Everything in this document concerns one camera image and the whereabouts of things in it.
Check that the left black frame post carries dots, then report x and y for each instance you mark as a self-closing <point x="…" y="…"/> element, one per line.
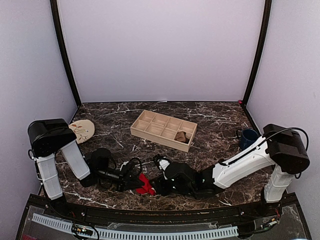
<point x="63" y="51"/>

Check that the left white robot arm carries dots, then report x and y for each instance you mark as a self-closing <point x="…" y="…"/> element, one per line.
<point x="51" y="136"/>

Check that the blue enamel mug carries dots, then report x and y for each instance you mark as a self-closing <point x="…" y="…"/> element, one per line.
<point x="246" y="137"/>

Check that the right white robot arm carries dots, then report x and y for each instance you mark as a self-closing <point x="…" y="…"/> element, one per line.
<point x="280" y="147"/>

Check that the left circuit board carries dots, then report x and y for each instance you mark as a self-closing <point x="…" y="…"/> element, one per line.
<point x="81" y="230"/>

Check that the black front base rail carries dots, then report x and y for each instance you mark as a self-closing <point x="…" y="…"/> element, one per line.
<point x="101" y="207"/>

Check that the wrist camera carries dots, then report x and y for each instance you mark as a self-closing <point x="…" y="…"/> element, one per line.
<point x="102" y="160"/>
<point x="173" y="169"/>

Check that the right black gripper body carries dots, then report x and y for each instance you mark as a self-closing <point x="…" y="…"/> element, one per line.
<point x="165" y="190"/>

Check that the right black frame post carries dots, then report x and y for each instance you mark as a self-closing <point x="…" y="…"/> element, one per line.
<point x="258" y="52"/>

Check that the black frame post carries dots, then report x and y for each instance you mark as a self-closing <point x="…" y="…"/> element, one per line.
<point x="63" y="51"/>
<point x="258" y="52"/>

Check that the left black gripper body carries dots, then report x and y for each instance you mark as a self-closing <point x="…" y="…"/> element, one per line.
<point x="113" y="178"/>

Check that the wooden compartment tray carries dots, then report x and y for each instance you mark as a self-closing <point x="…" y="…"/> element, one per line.
<point x="162" y="129"/>

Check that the circuit board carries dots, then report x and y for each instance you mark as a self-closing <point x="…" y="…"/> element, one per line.
<point x="270" y="223"/>
<point x="81" y="230"/>

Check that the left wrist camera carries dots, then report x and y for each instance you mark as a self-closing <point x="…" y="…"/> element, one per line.
<point x="102" y="160"/>

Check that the beige ribbed sock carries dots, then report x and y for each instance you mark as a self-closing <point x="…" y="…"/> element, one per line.
<point x="181" y="136"/>

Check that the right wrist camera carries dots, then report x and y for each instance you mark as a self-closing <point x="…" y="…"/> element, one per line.
<point x="173" y="169"/>

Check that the red sock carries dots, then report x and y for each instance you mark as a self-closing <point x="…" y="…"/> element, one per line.
<point x="147" y="188"/>

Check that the white slotted cable duct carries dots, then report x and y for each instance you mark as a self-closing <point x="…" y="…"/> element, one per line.
<point x="122" y="231"/>

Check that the round wooden plate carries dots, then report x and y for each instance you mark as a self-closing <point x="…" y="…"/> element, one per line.
<point x="84" y="130"/>

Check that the right circuit board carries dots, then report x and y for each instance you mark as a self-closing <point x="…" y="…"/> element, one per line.
<point x="270" y="223"/>

